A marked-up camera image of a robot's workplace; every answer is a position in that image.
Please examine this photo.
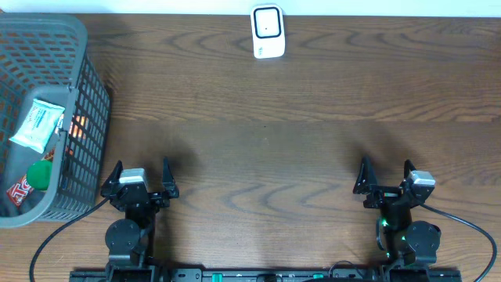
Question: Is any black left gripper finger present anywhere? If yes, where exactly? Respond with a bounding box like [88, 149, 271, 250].
[100, 161, 123, 197]
[162, 157, 179, 198]

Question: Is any orange Kleenex tissue pack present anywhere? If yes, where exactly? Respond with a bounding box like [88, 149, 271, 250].
[69, 115, 87, 139]

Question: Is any green lidded white jar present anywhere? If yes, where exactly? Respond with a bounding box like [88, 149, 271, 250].
[26, 160, 52, 191]

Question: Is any red Topps candy bar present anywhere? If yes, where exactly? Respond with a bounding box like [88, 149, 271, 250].
[6, 148, 56, 208]

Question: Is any teal wet wipes packet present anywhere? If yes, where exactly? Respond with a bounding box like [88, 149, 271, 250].
[9, 99, 65, 154]

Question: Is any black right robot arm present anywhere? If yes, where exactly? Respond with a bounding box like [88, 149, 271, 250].
[353, 157, 441, 267]

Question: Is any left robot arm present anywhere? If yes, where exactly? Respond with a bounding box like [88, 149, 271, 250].
[101, 158, 179, 269]

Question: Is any grey plastic mesh basket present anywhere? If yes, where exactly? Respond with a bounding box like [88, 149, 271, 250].
[1, 13, 111, 229]

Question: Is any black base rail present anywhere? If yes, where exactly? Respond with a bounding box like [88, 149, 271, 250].
[69, 266, 463, 282]

